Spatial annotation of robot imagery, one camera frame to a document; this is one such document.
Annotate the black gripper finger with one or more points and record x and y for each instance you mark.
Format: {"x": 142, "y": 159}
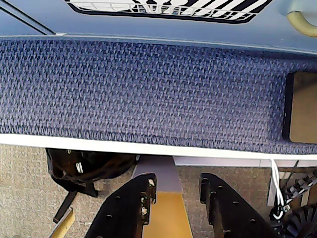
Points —
{"x": 123, "y": 210}
{"x": 232, "y": 213}

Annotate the yellow wooden board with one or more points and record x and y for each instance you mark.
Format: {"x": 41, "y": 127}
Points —
{"x": 168, "y": 215}

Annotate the gray metal beam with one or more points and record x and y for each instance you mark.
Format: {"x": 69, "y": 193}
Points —
{"x": 158, "y": 176}

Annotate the black backpack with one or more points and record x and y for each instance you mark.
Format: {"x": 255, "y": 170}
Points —
{"x": 99, "y": 166}

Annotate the wooden slat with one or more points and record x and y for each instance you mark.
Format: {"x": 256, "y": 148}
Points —
{"x": 65, "y": 224}

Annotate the blue fabric platform panel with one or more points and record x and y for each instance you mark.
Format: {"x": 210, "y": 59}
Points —
{"x": 123, "y": 99}

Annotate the blue toy kitchen cabinet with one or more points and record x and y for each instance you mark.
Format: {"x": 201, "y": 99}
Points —
{"x": 223, "y": 41}

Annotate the blue dishwasher door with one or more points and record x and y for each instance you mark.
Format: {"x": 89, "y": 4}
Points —
{"x": 74, "y": 22}

